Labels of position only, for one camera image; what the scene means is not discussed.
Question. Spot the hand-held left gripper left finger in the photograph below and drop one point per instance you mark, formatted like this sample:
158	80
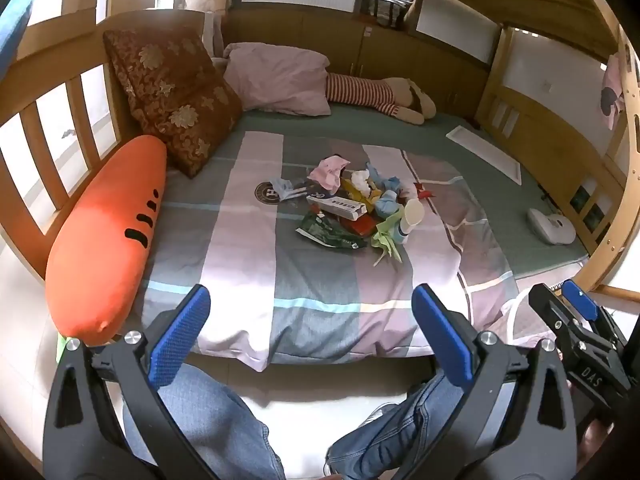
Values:
177	340

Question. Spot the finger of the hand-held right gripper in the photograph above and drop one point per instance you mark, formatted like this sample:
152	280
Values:
580	304
550	310

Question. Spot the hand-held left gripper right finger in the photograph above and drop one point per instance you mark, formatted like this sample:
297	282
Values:
445	340

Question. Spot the green paper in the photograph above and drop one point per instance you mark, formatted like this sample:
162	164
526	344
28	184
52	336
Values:
387	237

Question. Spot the small red wrapper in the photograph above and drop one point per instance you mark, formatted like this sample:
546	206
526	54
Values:
424	191

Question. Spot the white cardboard box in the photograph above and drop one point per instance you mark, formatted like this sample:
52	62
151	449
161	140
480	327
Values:
335	206

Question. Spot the bluish plastic wrapper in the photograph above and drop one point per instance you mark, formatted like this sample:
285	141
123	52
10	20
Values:
285	190

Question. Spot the person's right hand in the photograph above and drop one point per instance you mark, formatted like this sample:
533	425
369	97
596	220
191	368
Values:
599	440

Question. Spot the white handheld device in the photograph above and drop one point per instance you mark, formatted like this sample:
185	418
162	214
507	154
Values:
550	225

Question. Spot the person's legs in jeans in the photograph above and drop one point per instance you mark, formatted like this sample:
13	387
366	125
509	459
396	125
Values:
200	425

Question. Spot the person's right leg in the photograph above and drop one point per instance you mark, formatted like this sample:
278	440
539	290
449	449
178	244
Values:
400	425

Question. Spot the orange carrot plush pillow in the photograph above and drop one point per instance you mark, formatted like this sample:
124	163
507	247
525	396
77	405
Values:
107	240

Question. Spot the white plastic bottle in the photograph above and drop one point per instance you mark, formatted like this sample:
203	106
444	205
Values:
412	212

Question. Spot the red packet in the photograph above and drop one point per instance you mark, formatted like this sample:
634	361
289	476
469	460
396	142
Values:
360	228

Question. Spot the striped pink grey blanket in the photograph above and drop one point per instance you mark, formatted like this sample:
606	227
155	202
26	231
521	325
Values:
310	290

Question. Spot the green snack packet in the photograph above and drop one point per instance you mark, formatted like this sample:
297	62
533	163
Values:
325	232

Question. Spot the yellow wrapper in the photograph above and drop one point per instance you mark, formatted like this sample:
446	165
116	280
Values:
357	196

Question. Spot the white flat pad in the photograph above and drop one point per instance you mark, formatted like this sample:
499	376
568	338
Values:
485	152

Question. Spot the white crumpled tissue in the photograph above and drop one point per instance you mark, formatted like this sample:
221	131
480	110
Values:
361	180

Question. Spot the pink crumpled cloth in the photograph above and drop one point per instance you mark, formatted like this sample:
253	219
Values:
327	172

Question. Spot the pink hanging cloth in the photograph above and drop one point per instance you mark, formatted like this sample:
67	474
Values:
612	95

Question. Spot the brown floral cushion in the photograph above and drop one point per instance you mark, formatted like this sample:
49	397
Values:
172	95

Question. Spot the striped plush rabbit toy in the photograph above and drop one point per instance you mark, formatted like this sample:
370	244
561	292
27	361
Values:
380	95

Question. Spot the pink pillow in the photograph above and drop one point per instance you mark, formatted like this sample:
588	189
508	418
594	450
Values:
277	77

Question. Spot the blue cloth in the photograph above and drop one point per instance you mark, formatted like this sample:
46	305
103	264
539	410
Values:
15	25

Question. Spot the wooden bed frame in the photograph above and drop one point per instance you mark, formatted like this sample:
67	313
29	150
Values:
50	45

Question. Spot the wooden wall cabinet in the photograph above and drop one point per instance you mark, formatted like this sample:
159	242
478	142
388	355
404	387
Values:
325	35

